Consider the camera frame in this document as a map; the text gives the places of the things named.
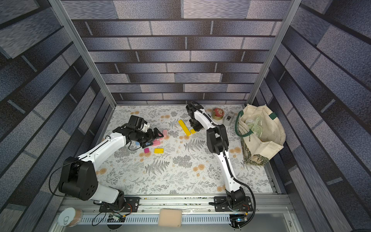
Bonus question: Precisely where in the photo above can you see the cream tote bag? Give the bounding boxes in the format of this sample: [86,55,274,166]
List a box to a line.
[234,104,286,166]

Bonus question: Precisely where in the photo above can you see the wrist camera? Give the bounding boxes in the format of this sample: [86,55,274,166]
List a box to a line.
[186,101,203,112]
[127,115,149,132]

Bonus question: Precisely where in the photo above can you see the round red lid tin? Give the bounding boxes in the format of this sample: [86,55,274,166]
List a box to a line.
[211,108,225,120]

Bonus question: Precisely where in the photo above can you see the yellow block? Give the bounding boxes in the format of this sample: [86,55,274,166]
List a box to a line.
[182,127,191,136]
[154,148,164,154]
[178,120,187,128]

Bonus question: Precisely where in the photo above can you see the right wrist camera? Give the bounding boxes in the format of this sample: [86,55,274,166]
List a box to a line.
[186,101,203,112]

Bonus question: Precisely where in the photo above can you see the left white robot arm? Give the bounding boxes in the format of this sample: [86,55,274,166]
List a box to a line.
[59,124,164,212]

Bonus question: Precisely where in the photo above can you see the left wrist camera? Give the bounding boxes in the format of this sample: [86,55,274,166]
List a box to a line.
[127,115,149,132]

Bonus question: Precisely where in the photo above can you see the aluminium rail base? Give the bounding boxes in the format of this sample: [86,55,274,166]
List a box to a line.
[57,193,302,232]

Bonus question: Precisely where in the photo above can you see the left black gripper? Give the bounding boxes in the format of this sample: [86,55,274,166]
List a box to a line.
[135,127,165,147]

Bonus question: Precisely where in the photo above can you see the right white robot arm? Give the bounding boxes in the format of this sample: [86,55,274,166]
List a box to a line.
[186,102,255,211]

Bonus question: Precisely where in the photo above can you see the beige sponge pad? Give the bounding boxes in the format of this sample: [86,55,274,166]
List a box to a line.
[158,209,182,228]

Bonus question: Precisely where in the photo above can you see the floral table mat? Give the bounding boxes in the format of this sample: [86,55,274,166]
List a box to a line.
[94,103,273,195]

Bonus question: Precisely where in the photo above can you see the small white box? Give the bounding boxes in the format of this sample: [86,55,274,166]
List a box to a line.
[223,112,235,126]

